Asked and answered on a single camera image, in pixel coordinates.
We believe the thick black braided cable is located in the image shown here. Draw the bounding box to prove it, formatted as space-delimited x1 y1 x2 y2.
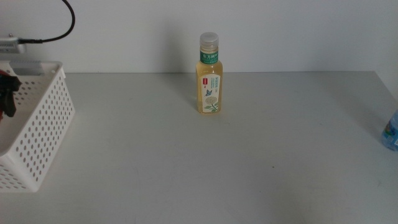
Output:
17 0 76 44

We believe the yellow tea bottle green label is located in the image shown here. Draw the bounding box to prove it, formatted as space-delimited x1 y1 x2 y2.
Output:
195 32 224 115

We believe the white perforated plastic basket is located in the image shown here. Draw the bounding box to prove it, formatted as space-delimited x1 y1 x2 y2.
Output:
0 60 76 193

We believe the silver wrist camera white mount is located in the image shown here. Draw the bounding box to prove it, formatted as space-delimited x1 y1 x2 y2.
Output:
0 33 27 54

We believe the clear water bottle blue cap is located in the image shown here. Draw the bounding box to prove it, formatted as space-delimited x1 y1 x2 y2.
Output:
381 109 398 152

